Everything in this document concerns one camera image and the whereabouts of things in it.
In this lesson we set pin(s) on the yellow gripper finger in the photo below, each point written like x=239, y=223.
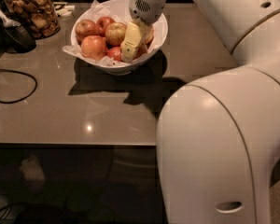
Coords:
x=133, y=40

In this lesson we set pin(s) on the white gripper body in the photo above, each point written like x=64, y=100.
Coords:
x=146, y=7

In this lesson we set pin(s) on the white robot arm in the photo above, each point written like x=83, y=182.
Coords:
x=218, y=137

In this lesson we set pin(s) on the back right yellow-red apple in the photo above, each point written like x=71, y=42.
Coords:
x=149, y=34

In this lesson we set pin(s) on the yellow-red apple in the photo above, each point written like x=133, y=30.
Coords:
x=115, y=33
x=149, y=34

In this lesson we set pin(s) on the centre yellow-red apple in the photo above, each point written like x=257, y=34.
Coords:
x=115, y=33

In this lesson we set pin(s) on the small front red apple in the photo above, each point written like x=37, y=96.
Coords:
x=114, y=53

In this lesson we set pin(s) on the back middle red apple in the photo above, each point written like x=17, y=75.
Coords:
x=103, y=22

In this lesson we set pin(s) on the white ceramic bowl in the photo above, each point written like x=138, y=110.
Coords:
x=121, y=66

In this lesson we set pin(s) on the front left red apple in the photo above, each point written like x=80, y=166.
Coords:
x=94, y=47

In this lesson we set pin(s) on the back left red apple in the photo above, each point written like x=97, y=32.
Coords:
x=85, y=28

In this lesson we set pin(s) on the small white items behind bowl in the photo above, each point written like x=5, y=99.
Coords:
x=64, y=10

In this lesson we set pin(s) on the glass jar of dried chips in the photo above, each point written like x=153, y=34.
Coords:
x=38, y=16

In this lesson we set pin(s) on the black appliance with silver handle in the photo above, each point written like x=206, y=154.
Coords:
x=16, y=37

